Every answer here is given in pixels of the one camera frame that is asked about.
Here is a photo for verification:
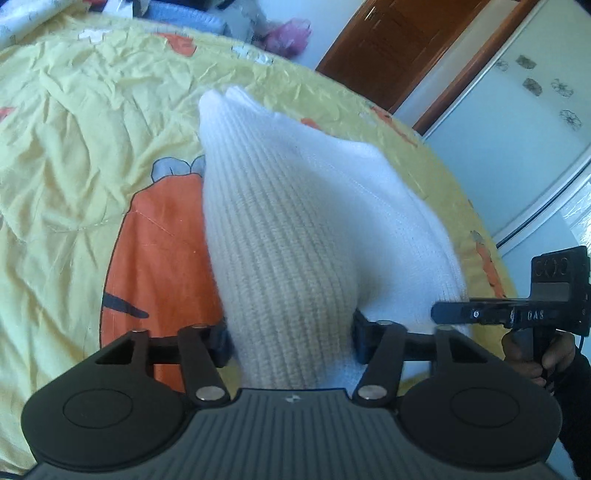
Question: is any white wardrobe with flowers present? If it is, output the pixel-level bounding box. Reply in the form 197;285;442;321
421;0;591;259

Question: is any white knit sweater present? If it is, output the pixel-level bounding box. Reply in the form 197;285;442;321
198;87;467;390

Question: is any brown wooden door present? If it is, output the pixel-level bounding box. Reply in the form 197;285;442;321
317;1;536;134

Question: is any right hand dark glove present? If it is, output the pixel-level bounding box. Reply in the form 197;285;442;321
500;329;578;387

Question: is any yellow carrot print bedsheet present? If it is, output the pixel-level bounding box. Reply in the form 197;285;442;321
1;5;515;474

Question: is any white patterned cloth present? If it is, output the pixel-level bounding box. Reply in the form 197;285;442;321
0;0;89;50

